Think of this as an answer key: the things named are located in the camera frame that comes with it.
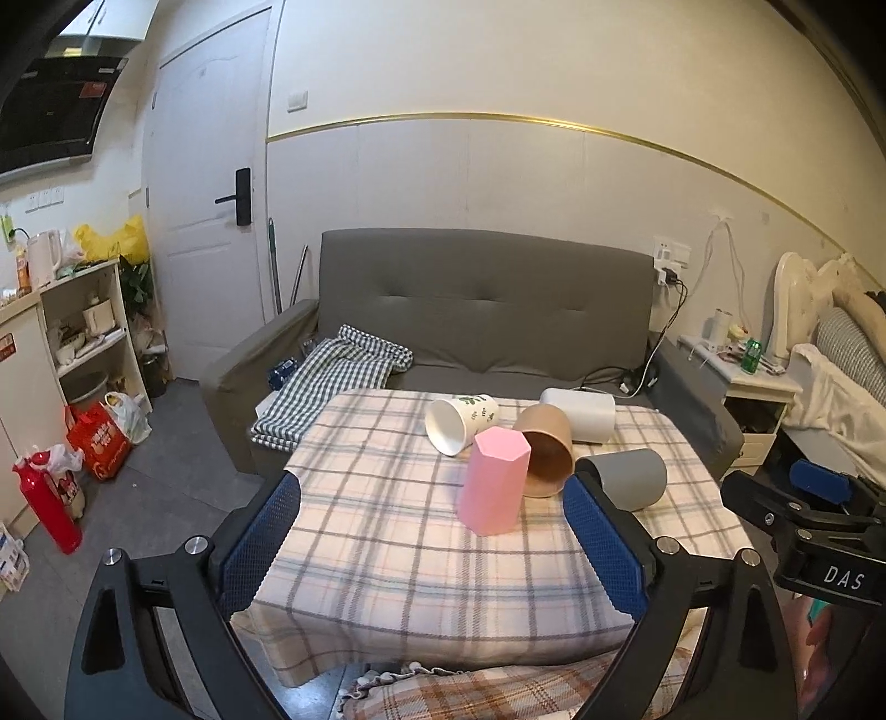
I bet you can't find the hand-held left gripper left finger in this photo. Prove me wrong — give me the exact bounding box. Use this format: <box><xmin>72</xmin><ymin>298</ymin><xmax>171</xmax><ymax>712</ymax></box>
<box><xmin>65</xmin><ymin>474</ymin><xmax>306</xmax><ymax>720</ymax></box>

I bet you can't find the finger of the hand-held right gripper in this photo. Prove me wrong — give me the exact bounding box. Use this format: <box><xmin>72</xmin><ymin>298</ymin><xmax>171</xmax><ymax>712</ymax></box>
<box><xmin>791</xmin><ymin>459</ymin><xmax>886</xmax><ymax>517</ymax></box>
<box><xmin>720</xmin><ymin>471</ymin><xmax>814</xmax><ymax>537</ymax></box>

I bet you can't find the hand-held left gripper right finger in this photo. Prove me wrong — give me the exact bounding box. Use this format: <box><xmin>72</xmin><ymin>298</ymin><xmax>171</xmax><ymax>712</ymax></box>
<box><xmin>562</xmin><ymin>471</ymin><xmax>804</xmax><ymax>720</ymax></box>

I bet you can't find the grey cup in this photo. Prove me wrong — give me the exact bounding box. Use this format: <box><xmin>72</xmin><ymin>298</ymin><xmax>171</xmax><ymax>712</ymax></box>
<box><xmin>576</xmin><ymin>448</ymin><xmax>669</xmax><ymax>512</ymax></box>

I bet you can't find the brown cup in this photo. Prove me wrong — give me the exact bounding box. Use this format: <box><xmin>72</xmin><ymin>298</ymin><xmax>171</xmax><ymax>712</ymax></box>
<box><xmin>513</xmin><ymin>403</ymin><xmax>575</xmax><ymax>498</ymax></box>

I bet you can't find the pink hexagonal cup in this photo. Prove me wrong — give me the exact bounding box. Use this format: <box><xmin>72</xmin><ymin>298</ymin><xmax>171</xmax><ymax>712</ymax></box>
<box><xmin>457</xmin><ymin>426</ymin><xmax>533</xmax><ymax>536</ymax></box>

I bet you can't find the plain white cup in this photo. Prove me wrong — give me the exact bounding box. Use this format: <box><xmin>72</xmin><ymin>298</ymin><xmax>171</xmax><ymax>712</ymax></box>
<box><xmin>539</xmin><ymin>388</ymin><xmax>617</xmax><ymax>445</ymax></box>

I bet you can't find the white cup with green print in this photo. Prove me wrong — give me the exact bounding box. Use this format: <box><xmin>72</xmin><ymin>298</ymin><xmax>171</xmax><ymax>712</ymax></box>
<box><xmin>424</xmin><ymin>393</ymin><xmax>501</xmax><ymax>458</ymax></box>

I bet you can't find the white bed sheet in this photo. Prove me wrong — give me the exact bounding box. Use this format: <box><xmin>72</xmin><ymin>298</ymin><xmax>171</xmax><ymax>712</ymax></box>
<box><xmin>789</xmin><ymin>344</ymin><xmax>886</xmax><ymax>472</ymax></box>

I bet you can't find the white nightstand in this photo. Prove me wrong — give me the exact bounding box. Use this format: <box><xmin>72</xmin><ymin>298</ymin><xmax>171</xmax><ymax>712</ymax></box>
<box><xmin>678</xmin><ymin>334</ymin><xmax>804</xmax><ymax>479</ymax></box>

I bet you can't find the plaid tablecloth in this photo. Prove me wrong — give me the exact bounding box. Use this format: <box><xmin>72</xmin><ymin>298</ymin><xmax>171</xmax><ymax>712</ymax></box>
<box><xmin>228</xmin><ymin>389</ymin><xmax>752</xmax><ymax>686</ymax></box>

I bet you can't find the striped pillow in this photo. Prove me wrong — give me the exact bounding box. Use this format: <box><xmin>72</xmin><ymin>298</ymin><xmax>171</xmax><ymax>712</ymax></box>
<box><xmin>817</xmin><ymin>306</ymin><xmax>886</xmax><ymax>406</ymax></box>

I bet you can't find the fringed plaid blanket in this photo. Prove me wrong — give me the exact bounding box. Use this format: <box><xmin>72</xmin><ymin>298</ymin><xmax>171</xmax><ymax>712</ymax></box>
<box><xmin>339</xmin><ymin>651</ymin><xmax>693</xmax><ymax>720</ymax></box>

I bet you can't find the green checked blanket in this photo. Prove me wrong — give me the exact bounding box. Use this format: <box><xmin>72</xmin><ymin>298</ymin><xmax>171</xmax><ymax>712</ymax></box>
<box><xmin>250</xmin><ymin>324</ymin><xmax>414</xmax><ymax>454</ymax></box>

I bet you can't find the cream bed headboard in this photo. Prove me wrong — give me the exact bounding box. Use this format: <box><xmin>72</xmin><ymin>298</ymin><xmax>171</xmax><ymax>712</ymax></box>
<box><xmin>771</xmin><ymin>251</ymin><xmax>866</xmax><ymax>364</ymax></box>

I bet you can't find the white plastic bag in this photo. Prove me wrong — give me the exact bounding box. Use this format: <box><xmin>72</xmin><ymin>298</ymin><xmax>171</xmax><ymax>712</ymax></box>
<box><xmin>104</xmin><ymin>391</ymin><xmax>153</xmax><ymax>445</ymax></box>

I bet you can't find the red shopping bag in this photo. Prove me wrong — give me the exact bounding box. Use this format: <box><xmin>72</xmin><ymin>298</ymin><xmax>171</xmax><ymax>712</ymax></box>
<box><xmin>65</xmin><ymin>402</ymin><xmax>132</xmax><ymax>484</ymax></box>

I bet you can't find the red fire extinguisher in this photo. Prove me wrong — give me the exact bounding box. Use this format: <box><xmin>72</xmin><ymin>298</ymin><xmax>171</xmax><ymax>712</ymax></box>
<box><xmin>12</xmin><ymin>453</ymin><xmax>84</xmax><ymax>556</ymax></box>

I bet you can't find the white open shelf unit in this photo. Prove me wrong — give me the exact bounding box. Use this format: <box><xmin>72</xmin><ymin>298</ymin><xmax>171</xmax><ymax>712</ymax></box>
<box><xmin>38</xmin><ymin>259</ymin><xmax>150</xmax><ymax>409</ymax></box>

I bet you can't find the grey sofa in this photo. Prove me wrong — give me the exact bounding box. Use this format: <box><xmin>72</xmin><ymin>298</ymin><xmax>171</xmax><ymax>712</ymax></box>
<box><xmin>200</xmin><ymin>228</ymin><xmax>745</xmax><ymax>479</ymax></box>

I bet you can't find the green leafy plant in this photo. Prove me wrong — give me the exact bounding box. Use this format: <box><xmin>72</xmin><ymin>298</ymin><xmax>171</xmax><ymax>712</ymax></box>
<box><xmin>119</xmin><ymin>256</ymin><xmax>157</xmax><ymax>320</ymax></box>

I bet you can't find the yellow plastic bag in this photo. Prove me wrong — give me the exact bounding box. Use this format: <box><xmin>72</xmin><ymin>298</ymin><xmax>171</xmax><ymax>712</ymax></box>
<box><xmin>75</xmin><ymin>214</ymin><xmax>150</xmax><ymax>265</ymax></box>

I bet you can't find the white electric kettle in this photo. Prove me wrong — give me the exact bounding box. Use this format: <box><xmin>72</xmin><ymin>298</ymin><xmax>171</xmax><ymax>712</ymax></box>
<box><xmin>26</xmin><ymin>230</ymin><xmax>63</xmax><ymax>288</ymax></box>

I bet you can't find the white door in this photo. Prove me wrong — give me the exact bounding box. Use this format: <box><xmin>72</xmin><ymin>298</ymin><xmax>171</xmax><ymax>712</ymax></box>
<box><xmin>142</xmin><ymin>7</ymin><xmax>274</xmax><ymax>382</ymax></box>

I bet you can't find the black range hood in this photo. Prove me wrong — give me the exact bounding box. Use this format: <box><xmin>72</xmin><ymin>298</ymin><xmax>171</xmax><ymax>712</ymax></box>
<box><xmin>0</xmin><ymin>42</ymin><xmax>129</xmax><ymax>177</ymax></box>

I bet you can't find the white upper cabinet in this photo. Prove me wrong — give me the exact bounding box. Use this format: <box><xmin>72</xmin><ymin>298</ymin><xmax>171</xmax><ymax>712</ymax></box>
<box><xmin>59</xmin><ymin>0</ymin><xmax>157</xmax><ymax>40</ymax></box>

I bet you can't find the black cable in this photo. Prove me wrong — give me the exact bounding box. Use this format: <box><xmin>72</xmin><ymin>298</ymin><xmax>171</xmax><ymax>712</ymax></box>
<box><xmin>581</xmin><ymin>277</ymin><xmax>689</xmax><ymax>397</ymax></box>

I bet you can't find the white cable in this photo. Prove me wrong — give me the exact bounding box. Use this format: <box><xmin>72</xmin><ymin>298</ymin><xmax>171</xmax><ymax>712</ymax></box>
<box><xmin>691</xmin><ymin>214</ymin><xmax>743</xmax><ymax>326</ymax></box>

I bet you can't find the black door lock handle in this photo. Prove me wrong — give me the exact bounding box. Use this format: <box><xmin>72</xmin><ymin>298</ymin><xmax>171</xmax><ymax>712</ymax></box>
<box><xmin>214</xmin><ymin>167</ymin><xmax>252</xmax><ymax>226</ymax></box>

